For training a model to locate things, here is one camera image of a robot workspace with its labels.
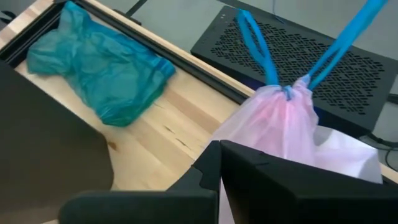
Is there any dark brown trash bin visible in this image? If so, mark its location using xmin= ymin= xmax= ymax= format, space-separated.
xmin=0 ymin=60 xmax=114 ymax=224

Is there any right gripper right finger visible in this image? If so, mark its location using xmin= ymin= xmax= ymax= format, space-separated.
xmin=220 ymin=139 xmax=398 ymax=224

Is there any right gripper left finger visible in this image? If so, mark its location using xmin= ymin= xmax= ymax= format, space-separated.
xmin=58 ymin=139 xmax=222 ymax=224

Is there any black perforated computer case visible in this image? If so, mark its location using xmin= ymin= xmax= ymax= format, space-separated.
xmin=190 ymin=5 xmax=398 ymax=139

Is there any teal plastic trash bag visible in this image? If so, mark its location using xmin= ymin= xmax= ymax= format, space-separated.
xmin=26 ymin=1 xmax=177 ymax=128

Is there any pink translucent drawstring trash bag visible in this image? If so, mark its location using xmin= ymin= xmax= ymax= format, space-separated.
xmin=206 ymin=0 xmax=389 ymax=224

